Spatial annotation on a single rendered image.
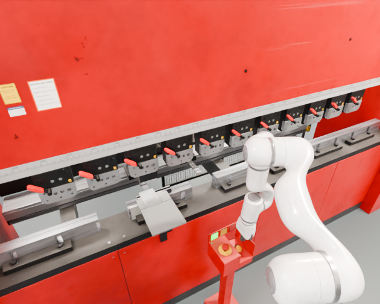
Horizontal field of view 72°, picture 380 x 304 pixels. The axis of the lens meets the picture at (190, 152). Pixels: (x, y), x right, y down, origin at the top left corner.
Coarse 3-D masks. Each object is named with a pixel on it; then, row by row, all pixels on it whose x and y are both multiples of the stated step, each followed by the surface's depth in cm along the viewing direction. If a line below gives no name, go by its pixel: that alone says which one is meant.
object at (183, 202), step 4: (180, 200) 155; (184, 200) 155; (180, 204) 153; (184, 204) 153; (180, 208) 152; (184, 208) 154; (136, 216) 145; (140, 216) 145; (136, 220) 146; (140, 220) 143; (144, 220) 143; (140, 224) 144
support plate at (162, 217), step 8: (160, 192) 147; (136, 200) 142; (168, 200) 142; (152, 208) 137; (160, 208) 137; (168, 208) 137; (176, 208) 137; (144, 216) 133; (152, 216) 133; (160, 216) 133; (168, 216) 133; (176, 216) 133; (152, 224) 128; (160, 224) 128; (168, 224) 128; (176, 224) 128; (152, 232) 124; (160, 232) 125
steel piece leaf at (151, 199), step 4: (152, 192) 147; (144, 196) 145; (148, 196) 145; (152, 196) 145; (156, 196) 145; (144, 200) 142; (148, 200) 142; (152, 200) 142; (156, 200) 142; (160, 200) 140; (148, 204) 137; (152, 204) 139
